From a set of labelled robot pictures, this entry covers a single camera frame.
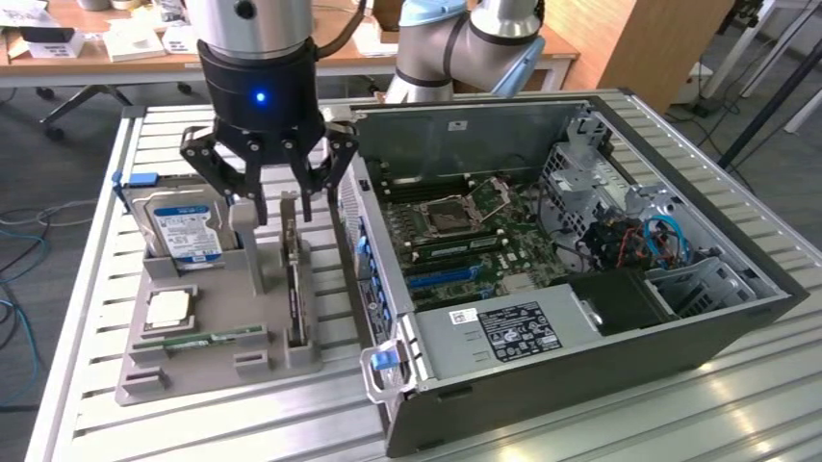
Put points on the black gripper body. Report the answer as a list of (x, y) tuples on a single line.
[(256, 77)]

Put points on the NVIDIA graphics card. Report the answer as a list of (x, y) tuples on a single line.
[(295, 298)]

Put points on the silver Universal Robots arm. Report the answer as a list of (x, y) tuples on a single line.
[(256, 24)]

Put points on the blue disk caddy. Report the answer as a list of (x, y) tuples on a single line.
[(144, 179)]

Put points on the hard disk with blue label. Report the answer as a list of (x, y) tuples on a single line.
[(183, 231)]

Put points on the small white labelled box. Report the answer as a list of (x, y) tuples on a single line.
[(180, 41)]

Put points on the black RAM slot row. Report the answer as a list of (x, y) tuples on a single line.
[(423, 187), (455, 240)]

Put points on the CPU socket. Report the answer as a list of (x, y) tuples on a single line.
[(446, 217)]

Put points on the white open cardboard box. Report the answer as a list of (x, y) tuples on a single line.
[(131, 45)]

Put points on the white paper sheet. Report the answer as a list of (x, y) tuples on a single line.
[(386, 41)]

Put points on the green RAM stick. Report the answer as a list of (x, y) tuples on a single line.
[(199, 338), (459, 246)]

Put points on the black castor desk legs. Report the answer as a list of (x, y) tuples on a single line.
[(55, 131)]

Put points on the wooden desk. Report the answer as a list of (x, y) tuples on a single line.
[(77, 67)]

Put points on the blue expansion slot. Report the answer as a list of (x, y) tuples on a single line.
[(443, 277)]

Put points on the silver CPU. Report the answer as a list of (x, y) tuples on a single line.
[(168, 309)]

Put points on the dark box with white label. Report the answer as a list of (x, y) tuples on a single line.
[(55, 45)]

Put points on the green motherboard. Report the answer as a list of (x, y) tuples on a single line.
[(514, 250)]

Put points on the grey parts rack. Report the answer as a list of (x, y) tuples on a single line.
[(217, 337)]

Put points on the silver chipset heatsink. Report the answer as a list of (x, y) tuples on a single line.
[(520, 283)]

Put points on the silver drive cage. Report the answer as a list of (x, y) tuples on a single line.
[(578, 183)]

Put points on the blue case latch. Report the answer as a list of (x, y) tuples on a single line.
[(386, 362)]

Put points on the grey power supply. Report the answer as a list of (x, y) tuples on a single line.
[(514, 332)]

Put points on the wooden cabinet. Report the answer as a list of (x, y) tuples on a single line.
[(649, 53)]

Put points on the black open PC case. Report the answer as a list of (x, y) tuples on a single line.
[(578, 399)]

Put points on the silver disk bay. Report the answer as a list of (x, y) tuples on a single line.
[(699, 289)]

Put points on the black slanted pole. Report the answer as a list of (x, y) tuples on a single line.
[(770, 110)]

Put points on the white table frame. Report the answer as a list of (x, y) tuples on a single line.
[(730, 53)]

